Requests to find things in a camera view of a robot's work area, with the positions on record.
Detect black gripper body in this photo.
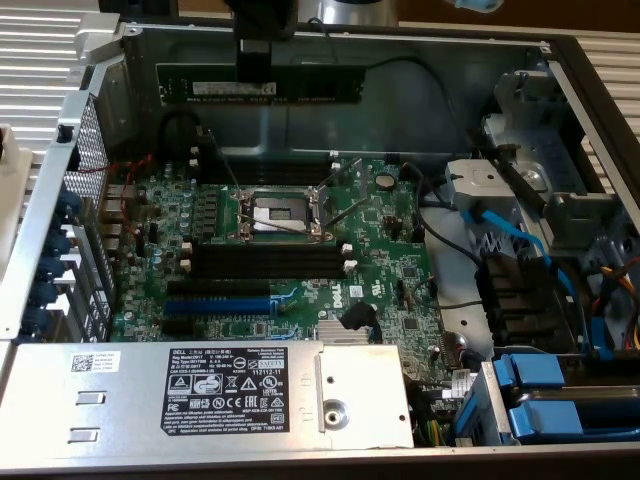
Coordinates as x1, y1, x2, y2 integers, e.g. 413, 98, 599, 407
222, 0, 301, 42

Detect dark RAM stick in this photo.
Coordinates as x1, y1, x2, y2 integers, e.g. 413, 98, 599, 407
155, 62, 366, 107

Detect thin metal locking lever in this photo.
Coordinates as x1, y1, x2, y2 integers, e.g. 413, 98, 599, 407
203, 128, 242, 196
237, 212, 311, 236
325, 195, 370, 229

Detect open metal PC case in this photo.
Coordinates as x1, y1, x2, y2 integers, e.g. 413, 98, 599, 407
0, 19, 640, 474

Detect CPU socket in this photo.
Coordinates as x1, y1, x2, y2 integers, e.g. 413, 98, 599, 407
227, 184, 336, 246

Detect green Dell motherboard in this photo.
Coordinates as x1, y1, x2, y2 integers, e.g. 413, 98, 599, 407
102, 149, 474, 401

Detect long black expansion slot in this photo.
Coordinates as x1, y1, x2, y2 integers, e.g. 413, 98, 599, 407
166, 278, 272, 300

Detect blue card retention clip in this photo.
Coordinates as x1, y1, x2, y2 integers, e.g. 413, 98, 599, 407
47, 230, 72, 256
30, 281, 59, 306
21, 305, 52, 331
53, 191, 82, 220
38, 255, 67, 280

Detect blue expansion slot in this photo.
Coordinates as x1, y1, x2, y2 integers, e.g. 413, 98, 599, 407
163, 295, 281, 316

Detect metal expansion slot cover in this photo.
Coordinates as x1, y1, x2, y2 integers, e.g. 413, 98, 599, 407
42, 294, 116, 344
57, 244, 116, 314
49, 269, 116, 336
64, 219, 116, 289

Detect short black expansion slot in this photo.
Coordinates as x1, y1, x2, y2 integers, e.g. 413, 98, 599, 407
160, 318, 195, 337

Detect silver finned heatsink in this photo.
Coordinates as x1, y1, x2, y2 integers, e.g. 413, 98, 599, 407
316, 318, 374, 346

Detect grey metal disk bay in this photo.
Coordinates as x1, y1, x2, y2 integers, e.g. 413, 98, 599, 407
442, 67, 640, 361

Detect black plastic louvered shroud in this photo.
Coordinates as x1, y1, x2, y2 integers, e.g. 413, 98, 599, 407
473, 252, 581, 354

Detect silver power supply unit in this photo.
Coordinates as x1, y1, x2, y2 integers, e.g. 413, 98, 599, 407
0, 339, 416, 454

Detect blue disk carrier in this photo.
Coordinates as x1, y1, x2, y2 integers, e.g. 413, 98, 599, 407
491, 352, 569, 391
505, 398, 640, 446

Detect black looped power cable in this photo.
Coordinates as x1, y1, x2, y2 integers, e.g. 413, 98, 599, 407
157, 110, 214, 164

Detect silver metal corner bracket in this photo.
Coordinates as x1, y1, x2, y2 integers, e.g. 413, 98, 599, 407
73, 12, 124, 69

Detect black wire with connector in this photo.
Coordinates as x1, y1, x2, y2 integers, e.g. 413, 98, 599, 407
305, 17, 484, 151

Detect red black twisted wire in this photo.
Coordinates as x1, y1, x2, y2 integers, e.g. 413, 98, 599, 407
74, 153, 155, 236

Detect black round cable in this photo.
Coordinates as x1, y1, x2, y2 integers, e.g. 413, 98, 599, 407
398, 160, 454, 210
418, 207, 484, 266

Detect black cable with plug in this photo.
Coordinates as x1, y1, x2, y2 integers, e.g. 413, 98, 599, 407
338, 301, 385, 346

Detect flat black cable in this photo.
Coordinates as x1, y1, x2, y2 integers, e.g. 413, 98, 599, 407
479, 142, 549, 211

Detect blue flat wire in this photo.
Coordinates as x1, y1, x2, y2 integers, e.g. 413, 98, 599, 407
458, 199, 614, 361

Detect white cable tag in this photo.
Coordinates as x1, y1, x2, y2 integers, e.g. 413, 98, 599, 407
446, 368, 475, 400

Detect yellow green wire bundle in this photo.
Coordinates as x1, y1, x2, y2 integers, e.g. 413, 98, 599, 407
422, 417, 454, 448

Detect metal disk bay blue rail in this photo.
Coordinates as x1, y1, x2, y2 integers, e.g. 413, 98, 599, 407
452, 359, 521, 449

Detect orange red yellow wires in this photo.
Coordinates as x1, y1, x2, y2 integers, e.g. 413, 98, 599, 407
592, 264, 640, 351

